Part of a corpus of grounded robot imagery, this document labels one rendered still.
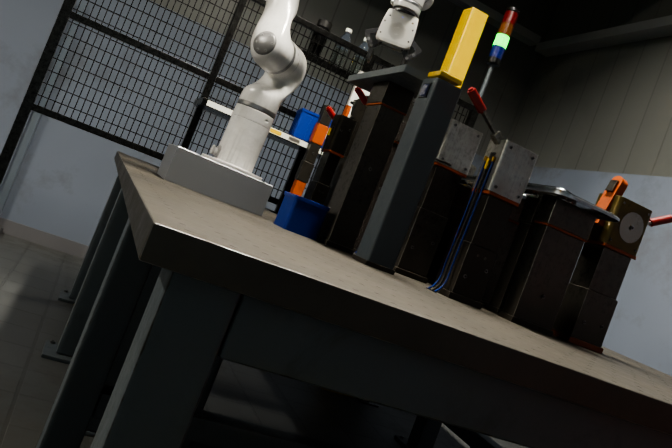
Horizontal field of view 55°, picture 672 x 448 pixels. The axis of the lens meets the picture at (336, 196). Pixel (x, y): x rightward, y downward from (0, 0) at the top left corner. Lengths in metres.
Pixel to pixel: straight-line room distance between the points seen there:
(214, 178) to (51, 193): 2.44
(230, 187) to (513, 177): 0.80
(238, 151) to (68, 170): 2.39
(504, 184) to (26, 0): 3.33
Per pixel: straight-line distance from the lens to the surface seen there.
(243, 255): 0.67
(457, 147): 1.68
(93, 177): 4.19
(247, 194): 1.86
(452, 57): 3.34
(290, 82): 2.00
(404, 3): 1.89
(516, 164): 1.46
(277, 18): 1.95
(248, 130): 1.90
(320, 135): 2.70
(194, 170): 1.84
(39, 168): 4.20
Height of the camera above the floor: 0.76
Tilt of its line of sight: 2 degrees up
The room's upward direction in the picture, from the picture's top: 21 degrees clockwise
